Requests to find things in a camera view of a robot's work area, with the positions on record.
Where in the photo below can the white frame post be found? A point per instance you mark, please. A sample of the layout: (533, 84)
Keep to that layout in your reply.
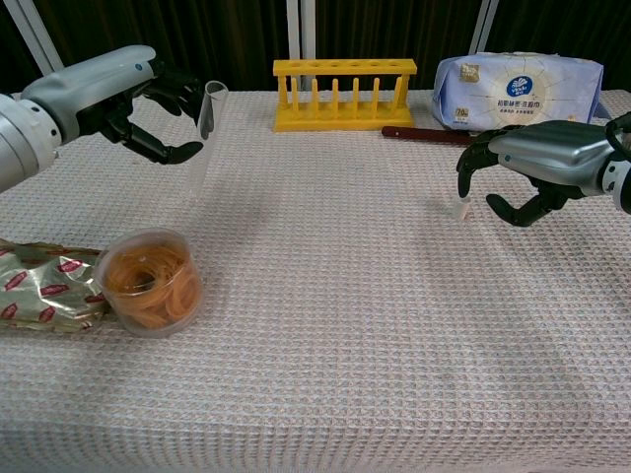
(34, 34)
(484, 24)
(301, 29)

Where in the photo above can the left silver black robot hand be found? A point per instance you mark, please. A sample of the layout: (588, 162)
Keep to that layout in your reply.
(84, 84)

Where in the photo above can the gold foil snack packet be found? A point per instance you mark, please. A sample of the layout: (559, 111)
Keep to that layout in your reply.
(44, 290)

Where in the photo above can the blue white tissue pack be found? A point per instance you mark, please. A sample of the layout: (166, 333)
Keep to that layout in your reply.
(517, 93)

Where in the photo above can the yellow test tube rack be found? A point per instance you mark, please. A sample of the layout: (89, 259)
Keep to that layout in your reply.
(345, 118)

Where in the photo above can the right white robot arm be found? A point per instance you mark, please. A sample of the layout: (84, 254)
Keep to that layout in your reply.
(622, 177)

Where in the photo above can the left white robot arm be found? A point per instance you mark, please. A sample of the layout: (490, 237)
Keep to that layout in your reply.
(20, 138)

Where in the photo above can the small white stopper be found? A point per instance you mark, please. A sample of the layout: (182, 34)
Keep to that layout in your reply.
(462, 209)

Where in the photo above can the beige waffle tablecloth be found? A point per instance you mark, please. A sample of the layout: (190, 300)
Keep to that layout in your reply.
(345, 320)

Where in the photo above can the clear glass test tube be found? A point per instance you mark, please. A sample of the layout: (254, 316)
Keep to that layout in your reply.
(212, 106)

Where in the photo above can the dark green curtain panel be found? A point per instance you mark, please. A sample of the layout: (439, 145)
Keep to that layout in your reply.
(394, 29)
(567, 24)
(197, 29)
(10, 49)

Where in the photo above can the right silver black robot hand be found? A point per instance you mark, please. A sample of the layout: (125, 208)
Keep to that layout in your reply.
(557, 148)

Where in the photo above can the clear tub of rubber bands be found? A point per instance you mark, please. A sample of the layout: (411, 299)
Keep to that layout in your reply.
(148, 286)

